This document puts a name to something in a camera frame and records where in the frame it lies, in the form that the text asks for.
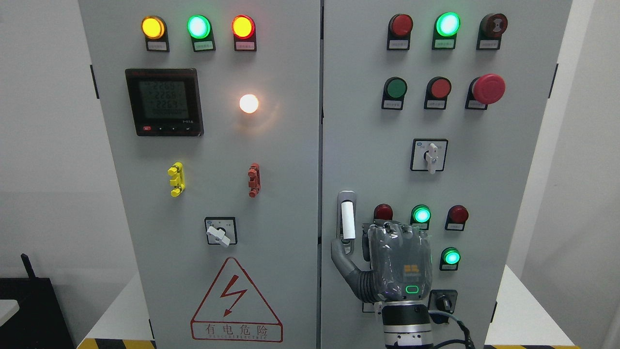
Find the white rotary switch upper right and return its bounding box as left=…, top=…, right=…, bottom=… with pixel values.
left=410, top=139, right=448, bottom=174

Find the dark red indicator middle right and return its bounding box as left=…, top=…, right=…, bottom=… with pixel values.
left=444, top=204, right=469, bottom=232

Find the black cable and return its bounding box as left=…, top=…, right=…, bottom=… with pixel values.
left=429, top=310, right=473, bottom=349

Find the green push button upper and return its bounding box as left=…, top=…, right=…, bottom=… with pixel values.
left=381, top=77, right=407, bottom=111

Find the black box with antenna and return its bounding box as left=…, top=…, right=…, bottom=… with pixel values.
left=0, top=254, right=76, bottom=349

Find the dark red buzzer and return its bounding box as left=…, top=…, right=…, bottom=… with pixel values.
left=476, top=13, right=508, bottom=50

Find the green lit indicator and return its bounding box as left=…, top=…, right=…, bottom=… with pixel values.
left=432, top=12, right=461, bottom=49
left=410, top=204, right=432, bottom=231
left=440, top=247, right=461, bottom=271

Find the black digital power meter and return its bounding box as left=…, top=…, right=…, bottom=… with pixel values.
left=125, top=68, right=203, bottom=137

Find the green indicator light top left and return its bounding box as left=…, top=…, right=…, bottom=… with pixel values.
left=186, top=14, right=216, bottom=52

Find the dark red indicator middle left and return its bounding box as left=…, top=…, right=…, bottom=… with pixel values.
left=373, top=204, right=393, bottom=221

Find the red lit indicator light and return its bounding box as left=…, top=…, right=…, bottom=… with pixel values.
left=231, top=14, right=257, bottom=51

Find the red indicator light top right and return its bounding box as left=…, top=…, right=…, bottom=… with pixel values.
left=386, top=13, right=413, bottom=50

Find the grey electrical cabinet door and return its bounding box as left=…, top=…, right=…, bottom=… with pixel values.
left=320, top=0, right=572, bottom=349
left=79, top=0, right=321, bottom=349

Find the red electric hazard warning sticker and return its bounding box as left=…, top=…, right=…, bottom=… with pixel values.
left=190, top=257, right=283, bottom=343

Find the white rotary switch left door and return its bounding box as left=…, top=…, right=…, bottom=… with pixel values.
left=204, top=216, right=238, bottom=247

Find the grey electrical cabinet right door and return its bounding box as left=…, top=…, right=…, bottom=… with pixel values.
left=320, top=0, right=572, bottom=349

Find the dark red indicator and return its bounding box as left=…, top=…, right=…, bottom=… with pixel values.
left=373, top=204, right=393, bottom=221
left=444, top=204, right=469, bottom=232

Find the green lit indicator middle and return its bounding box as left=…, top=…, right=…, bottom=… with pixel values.
left=410, top=204, right=432, bottom=231

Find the green lit indicator top right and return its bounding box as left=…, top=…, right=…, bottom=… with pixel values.
left=432, top=12, right=461, bottom=49

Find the yellow indicator light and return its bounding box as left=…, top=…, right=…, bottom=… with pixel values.
left=141, top=16, right=169, bottom=52

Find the red emergency stop button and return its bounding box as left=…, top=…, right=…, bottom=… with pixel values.
left=465, top=74, right=506, bottom=111

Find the white rotary switch lower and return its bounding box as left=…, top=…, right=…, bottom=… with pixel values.
left=361, top=302, right=378, bottom=314

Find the red push button upper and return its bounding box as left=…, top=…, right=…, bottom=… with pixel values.
left=424, top=77, right=452, bottom=110

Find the white rotary switch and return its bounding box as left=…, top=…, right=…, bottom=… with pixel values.
left=361, top=302, right=378, bottom=314
left=410, top=139, right=448, bottom=174

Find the yellow terminal connector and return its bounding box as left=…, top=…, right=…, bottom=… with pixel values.
left=168, top=162, right=186, bottom=197

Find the red terminal connector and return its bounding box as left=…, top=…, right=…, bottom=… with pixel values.
left=248, top=163, right=261, bottom=197

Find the white lit indicator lamp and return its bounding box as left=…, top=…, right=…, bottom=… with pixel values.
left=239, top=94, right=260, bottom=114

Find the grey electrical cabinet left door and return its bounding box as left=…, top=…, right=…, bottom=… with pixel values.
left=79, top=0, right=321, bottom=349

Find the green lit indicator lower right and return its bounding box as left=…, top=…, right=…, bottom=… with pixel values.
left=440, top=247, right=461, bottom=271

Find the silver door handle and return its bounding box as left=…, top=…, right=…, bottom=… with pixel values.
left=335, top=190, right=357, bottom=255

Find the black rotary switch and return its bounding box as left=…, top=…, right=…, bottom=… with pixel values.
left=428, top=289, right=458, bottom=314

